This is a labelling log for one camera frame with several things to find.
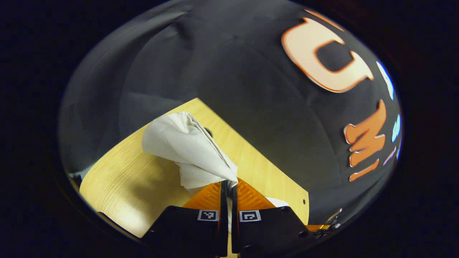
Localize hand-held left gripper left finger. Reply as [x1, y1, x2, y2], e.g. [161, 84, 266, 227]
[143, 180, 229, 258]

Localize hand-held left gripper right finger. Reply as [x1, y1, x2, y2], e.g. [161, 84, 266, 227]
[231, 178, 318, 255]

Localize black backdrop cloth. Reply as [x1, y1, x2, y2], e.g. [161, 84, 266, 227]
[58, 0, 403, 230]

